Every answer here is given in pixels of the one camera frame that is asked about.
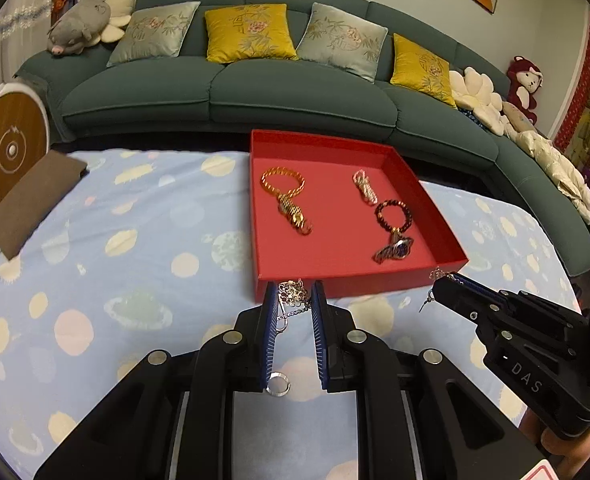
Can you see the white machine with wooden disc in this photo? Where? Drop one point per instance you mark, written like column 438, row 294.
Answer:
column 10, row 145

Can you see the cream quilted blanket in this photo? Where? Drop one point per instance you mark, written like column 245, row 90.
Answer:
column 555, row 170

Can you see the red patterned wall hanging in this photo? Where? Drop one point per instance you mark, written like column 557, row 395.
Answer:
column 582, row 100

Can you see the silver hook earring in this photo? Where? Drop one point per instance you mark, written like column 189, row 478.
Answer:
column 437, row 274

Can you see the grey-green embroidered cushion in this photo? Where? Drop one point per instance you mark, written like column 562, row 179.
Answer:
column 155, row 30
column 342, row 40

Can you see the grey pig plush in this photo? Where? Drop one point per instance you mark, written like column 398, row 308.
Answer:
column 80, row 25

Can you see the white sheer curtain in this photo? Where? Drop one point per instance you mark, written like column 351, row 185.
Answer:
column 10, row 45

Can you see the gold braided bangle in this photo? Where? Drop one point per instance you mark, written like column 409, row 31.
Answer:
column 265, row 182

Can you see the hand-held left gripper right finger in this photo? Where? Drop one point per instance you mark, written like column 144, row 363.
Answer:
column 319, row 340

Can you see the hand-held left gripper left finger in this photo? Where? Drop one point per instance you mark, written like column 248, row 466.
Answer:
column 270, row 340

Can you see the red monkey plush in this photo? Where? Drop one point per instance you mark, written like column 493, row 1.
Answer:
column 524, row 85

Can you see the red cardboard box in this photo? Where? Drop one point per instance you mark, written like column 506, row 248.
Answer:
column 335, row 240

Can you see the dark green sofa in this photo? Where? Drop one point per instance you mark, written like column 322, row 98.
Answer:
column 285, row 95

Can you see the small beige pillow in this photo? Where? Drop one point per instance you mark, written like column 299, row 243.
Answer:
column 517, row 115

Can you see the brown flat pouch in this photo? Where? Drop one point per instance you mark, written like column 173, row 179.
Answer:
column 35, row 200

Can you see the person's right hand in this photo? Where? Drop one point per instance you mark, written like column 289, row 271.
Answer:
column 570, row 455

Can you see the yellow embroidered cushion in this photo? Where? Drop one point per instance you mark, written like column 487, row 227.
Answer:
column 250, row 32
column 422, row 70

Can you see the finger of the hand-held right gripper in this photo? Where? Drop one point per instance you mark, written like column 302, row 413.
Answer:
column 462, row 305
column 475, row 287

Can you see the dark blue sequin cloth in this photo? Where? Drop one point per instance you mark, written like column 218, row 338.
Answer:
column 471, row 117

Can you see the white flower-shaped cushion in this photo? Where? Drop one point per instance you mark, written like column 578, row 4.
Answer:
column 477, row 95

